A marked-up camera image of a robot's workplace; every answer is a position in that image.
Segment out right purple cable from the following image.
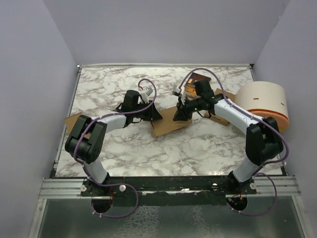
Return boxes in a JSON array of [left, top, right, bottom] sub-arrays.
[[182, 68, 290, 217]]

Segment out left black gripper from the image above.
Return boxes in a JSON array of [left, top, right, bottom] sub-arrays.
[[132, 100, 162, 121]]

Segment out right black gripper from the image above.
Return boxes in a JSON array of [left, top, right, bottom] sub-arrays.
[[173, 95, 204, 121]]

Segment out white orange tape dispenser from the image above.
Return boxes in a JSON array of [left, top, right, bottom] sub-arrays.
[[235, 81, 290, 131]]

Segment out black mounting rail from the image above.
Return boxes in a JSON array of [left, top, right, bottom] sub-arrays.
[[81, 176, 257, 206]]

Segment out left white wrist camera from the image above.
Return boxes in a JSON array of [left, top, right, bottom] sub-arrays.
[[140, 88, 153, 103]]

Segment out folded brown cardboard box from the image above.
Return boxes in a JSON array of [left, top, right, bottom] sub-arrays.
[[204, 100, 236, 126]]

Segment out dark orange paperback book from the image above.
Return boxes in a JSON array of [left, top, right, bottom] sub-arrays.
[[184, 72, 211, 98]]

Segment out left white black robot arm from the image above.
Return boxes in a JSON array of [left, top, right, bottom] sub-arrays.
[[65, 88, 162, 196]]

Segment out small cardboard piece left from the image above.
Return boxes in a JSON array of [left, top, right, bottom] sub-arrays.
[[64, 113, 82, 134]]

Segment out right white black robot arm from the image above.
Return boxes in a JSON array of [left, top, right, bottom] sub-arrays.
[[173, 79, 283, 194]]

